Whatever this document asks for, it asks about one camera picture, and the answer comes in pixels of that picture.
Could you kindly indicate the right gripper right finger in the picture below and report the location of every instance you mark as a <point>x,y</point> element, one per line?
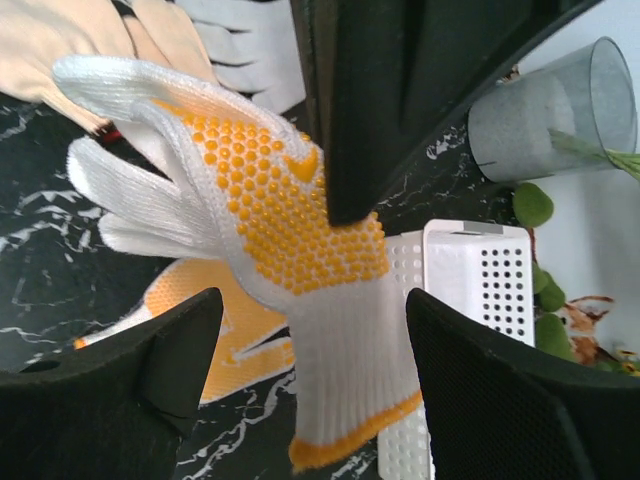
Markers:
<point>497,408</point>

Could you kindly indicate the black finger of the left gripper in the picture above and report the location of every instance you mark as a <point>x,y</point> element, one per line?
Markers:
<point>385,78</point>

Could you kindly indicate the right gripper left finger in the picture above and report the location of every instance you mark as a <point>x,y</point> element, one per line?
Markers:
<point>116,409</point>

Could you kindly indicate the white plastic storage basket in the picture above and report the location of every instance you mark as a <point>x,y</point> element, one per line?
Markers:
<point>482,270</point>

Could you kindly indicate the yellow dotted knit glove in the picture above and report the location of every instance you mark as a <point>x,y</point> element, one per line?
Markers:
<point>233,181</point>

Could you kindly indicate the white knit glove upper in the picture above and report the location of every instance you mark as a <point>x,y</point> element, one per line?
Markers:
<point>253,49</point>

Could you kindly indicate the grey metal bucket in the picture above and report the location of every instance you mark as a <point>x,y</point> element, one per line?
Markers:
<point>587,93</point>

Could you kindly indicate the cream leather glove rear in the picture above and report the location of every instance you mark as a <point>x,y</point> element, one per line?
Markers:
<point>164,34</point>

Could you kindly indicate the cream leather glove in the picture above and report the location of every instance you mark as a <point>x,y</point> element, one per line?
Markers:
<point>164,34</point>
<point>34,34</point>

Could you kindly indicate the artificial flower bouquet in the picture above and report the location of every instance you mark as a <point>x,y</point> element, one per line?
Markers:
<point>627,162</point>

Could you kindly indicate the cream leather glove front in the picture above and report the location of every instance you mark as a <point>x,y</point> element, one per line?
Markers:
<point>34,34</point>

